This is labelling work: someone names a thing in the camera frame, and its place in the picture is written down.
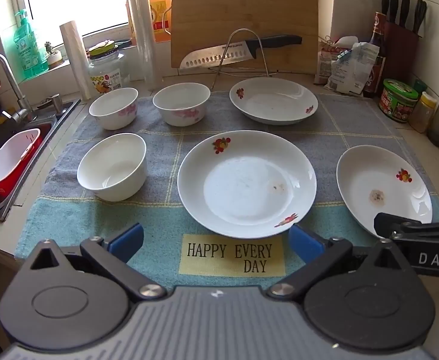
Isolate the small potted plant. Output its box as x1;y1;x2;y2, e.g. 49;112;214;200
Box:
44;41;64;70

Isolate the metal wire board stand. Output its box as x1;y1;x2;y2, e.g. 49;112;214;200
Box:
209;28;280;91

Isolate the plastic wrap roll tall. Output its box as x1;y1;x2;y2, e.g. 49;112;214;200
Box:
129;0;162;91

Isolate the red white food bag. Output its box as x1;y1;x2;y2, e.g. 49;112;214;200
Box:
314;36;359;85

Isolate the bamboo cutting board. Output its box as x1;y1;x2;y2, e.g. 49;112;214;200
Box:
170;0;319;74

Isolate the yellow lid spice jar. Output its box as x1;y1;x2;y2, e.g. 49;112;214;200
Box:
409;91;437;133

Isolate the white floral bowl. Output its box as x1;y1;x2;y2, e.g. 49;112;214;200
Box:
153;82;210;128
88;88;139;131

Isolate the santoku knife black handle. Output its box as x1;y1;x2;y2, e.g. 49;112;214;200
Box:
179;35;302;70

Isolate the green lid sauce tub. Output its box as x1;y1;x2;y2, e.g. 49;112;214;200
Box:
378;79;419;124

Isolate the plastic wrap roll short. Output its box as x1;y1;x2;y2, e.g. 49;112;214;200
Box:
60;20;93;101

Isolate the orange oil bottle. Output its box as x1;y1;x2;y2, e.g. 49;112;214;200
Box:
129;0;174;44

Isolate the steel kitchen sink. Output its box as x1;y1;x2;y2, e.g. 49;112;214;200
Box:
0;99;80;222

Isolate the grey blue checked towel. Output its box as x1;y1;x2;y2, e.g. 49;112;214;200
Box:
14;92;422;287

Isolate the large white floral plate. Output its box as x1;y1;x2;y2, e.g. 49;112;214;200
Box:
177;130;317;239

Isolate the dark red knife block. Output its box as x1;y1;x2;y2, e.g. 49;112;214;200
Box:
381;0;428;83

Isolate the white printed food bag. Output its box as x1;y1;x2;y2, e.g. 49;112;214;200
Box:
325;42;379;95

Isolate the glass jar green lid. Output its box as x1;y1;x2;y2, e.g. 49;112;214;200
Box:
87;40;130;94

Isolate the red white sink basket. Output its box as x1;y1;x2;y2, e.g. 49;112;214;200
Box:
0;127;43;202

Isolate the green cap small jar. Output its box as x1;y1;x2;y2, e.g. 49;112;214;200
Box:
413;79;428;97

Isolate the green dish soap bottle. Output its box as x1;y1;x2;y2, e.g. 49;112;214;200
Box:
14;10;49;79

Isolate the white floral plate back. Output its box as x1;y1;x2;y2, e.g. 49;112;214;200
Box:
229;76;319;126

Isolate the steel kitchen faucet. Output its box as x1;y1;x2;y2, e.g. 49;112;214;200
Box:
0;54;35;124

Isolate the dark soy sauce bottle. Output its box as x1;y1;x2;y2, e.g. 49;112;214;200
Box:
362;11;386;98

